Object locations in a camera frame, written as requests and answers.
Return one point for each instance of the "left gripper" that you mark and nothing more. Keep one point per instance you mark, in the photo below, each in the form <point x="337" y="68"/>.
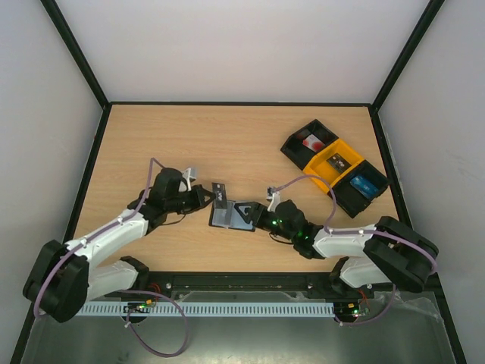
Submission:
<point x="199" y="203"/>

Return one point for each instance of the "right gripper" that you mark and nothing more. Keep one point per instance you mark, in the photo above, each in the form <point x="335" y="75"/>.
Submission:
<point x="256" y="214"/>

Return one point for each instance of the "dark credit card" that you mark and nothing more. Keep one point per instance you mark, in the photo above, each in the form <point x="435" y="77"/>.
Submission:
<point x="220" y="195"/>

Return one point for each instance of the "black card holder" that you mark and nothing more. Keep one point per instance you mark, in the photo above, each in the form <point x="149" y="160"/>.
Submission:
<point x="228" y="218"/>

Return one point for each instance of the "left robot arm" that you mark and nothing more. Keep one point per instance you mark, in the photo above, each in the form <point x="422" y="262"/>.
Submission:
<point x="87" y="253"/>

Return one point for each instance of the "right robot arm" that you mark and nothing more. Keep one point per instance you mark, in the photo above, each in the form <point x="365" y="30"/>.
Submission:
<point x="385" y="252"/>

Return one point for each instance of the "red white card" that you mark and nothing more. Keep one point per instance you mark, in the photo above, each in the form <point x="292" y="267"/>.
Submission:
<point x="313" y="143"/>

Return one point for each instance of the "dark card in yellow bin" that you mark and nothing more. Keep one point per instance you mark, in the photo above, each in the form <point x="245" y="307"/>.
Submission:
<point x="337" y="162"/>

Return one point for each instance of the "blue card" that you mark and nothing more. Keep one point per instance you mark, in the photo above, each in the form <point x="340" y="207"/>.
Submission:
<point x="364" y="186"/>

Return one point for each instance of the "black bin far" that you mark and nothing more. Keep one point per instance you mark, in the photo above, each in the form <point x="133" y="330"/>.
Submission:
<point x="300" y="147"/>

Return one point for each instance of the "black bin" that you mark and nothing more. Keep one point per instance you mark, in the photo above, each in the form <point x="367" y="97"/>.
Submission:
<point x="300" y="147"/>
<point x="349" y="199"/>

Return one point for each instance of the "yellow bin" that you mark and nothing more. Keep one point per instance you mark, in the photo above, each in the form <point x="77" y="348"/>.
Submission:
<point x="319" y="166"/>

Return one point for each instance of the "black bin near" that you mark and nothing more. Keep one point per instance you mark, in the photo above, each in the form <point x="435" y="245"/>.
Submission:
<point x="349" y="199"/>

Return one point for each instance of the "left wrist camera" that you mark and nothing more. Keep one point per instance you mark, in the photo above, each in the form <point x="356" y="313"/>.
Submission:
<point x="190" y="176"/>

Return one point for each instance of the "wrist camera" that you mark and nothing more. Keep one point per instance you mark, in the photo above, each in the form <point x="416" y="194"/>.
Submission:
<point x="273" y="197"/>
<point x="190" y="176"/>

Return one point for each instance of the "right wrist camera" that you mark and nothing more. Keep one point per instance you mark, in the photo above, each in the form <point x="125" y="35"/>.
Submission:
<point x="273" y="197"/>

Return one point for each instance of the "black front rail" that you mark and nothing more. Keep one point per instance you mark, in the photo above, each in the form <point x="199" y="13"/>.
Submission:
<point x="242" y="282"/>

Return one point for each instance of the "white slotted cable duct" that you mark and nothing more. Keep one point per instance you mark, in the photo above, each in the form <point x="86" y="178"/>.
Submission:
<point x="264" y="310"/>

